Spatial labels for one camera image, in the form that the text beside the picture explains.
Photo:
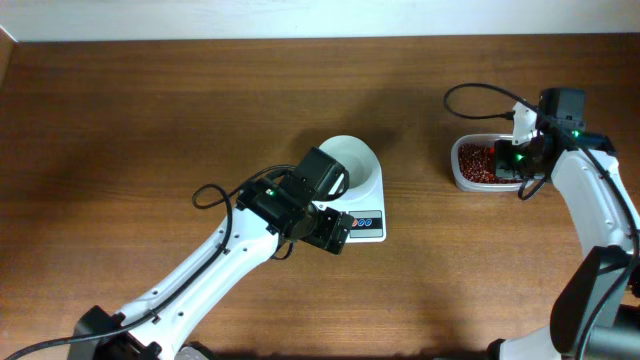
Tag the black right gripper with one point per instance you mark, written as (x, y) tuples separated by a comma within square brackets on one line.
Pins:
[(503, 160)]

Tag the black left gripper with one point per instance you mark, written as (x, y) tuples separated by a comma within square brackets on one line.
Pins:
[(333, 233)]

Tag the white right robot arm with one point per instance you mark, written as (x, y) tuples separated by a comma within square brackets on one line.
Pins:
[(588, 319)]

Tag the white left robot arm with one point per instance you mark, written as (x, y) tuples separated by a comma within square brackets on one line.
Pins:
[(262, 214)]

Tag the white digital kitchen scale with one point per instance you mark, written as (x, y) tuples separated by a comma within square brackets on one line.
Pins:
[(367, 208)]

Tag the white bowl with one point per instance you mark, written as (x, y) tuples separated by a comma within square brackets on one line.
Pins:
[(357, 158)]

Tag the red adzuki beans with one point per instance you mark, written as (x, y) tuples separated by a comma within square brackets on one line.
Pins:
[(475, 164)]

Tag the clear plastic container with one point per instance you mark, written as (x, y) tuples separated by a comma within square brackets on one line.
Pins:
[(465, 185)]

